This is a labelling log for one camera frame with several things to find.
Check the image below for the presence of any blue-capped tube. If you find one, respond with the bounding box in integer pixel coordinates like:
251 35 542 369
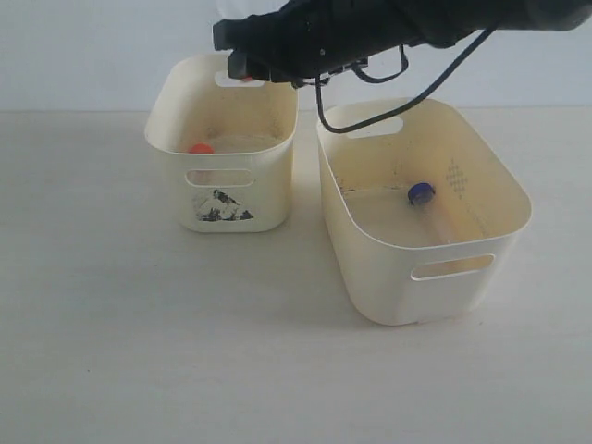
407 182 454 244

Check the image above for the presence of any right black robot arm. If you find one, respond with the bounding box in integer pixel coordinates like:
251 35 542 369
213 0 591 87

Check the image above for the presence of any cream plastic bin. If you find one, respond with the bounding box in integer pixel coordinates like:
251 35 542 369
144 54 299 233
317 100 532 326

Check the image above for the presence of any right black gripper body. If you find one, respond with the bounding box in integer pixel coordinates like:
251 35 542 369
213 1 416 85

